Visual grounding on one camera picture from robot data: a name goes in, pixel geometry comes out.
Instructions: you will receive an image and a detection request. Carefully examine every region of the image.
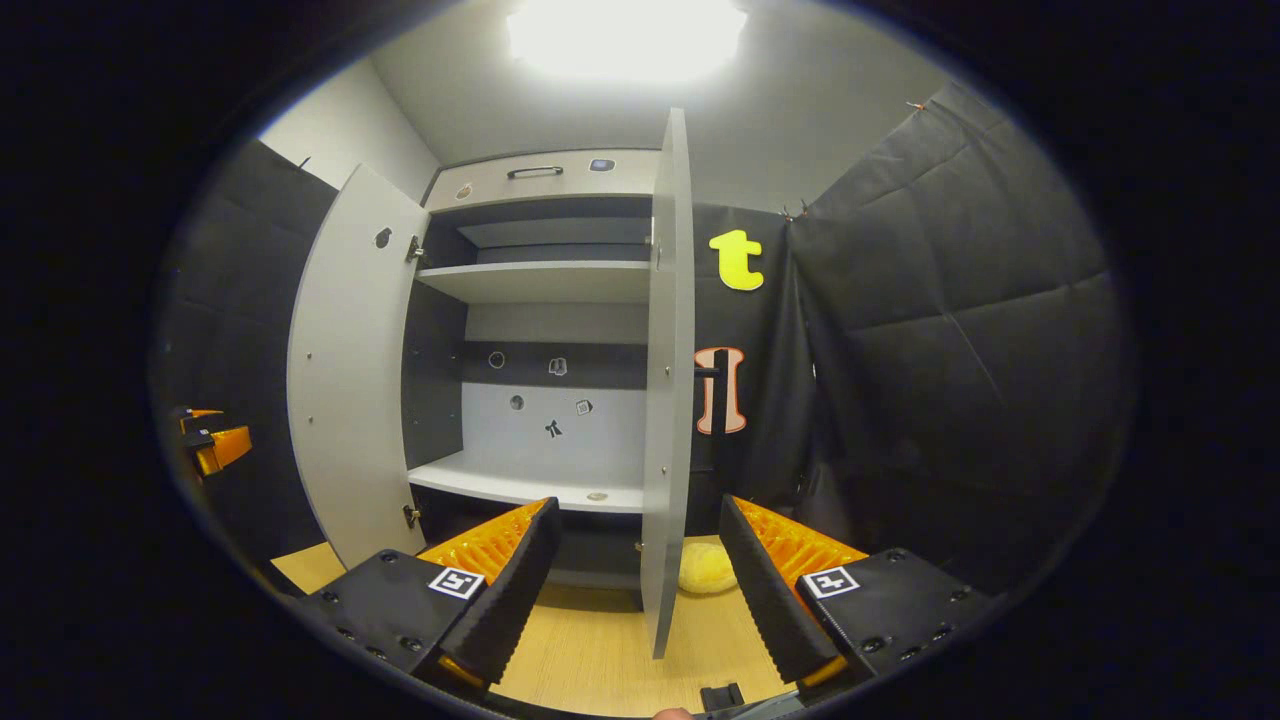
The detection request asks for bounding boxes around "grey cabinet door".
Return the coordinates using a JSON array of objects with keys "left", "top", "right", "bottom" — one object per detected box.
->
[
  {"left": 640, "top": 107, "right": 696, "bottom": 661},
  {"left": 287, "top": 163, "right": 431, "bottom": 571}
]

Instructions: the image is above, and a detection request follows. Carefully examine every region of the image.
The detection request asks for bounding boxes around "grey cabinet shelf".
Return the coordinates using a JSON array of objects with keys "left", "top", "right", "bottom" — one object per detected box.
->
[
  {"left": 408, "top": 450, "right": 646, "bottom": 514},
  {"left": 415, "top": 260, "right": 653, "bottom": 304}
]

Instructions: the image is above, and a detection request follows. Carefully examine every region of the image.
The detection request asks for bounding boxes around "grey cabinet drawer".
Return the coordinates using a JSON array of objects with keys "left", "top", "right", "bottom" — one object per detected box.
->
[{"left": 425, "top": 150, "right": 663, "bottom": 213}]

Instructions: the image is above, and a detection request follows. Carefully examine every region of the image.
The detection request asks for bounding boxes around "grey double-door shoe cabinet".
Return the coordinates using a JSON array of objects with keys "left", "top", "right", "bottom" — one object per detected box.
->
[{"left": 400, "top": 148, "right": 666, "bottom": 611}]

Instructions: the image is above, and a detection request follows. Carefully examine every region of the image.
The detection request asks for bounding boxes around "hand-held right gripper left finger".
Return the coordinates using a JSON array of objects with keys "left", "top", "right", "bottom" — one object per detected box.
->
[{"left": 300, "top": 497, "right": 563, "bottom": 696}]

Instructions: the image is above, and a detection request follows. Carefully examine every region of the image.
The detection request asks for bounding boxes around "black backdrop cloth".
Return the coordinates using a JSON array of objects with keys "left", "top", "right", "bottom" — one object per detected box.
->
[{"left": 155, "top": 85, "right": 1136, "bottom": 601}]

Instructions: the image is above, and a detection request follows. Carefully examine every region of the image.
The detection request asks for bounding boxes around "ceiling light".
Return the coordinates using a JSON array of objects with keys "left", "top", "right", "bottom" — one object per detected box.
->
[{"left": 505, "top": 0, "right": 749, "bottom": 83}]

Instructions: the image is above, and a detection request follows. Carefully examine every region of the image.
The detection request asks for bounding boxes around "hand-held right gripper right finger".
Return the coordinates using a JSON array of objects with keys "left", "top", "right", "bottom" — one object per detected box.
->
[{"left": 718, "top": 494, "right": 1001, "bottom": 691}]

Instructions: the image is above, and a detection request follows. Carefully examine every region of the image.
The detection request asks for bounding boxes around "yellow sponge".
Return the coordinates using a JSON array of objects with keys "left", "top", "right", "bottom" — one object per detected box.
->
[{"left": 678, "top": 542, "right": 739, "bottom": 596}]

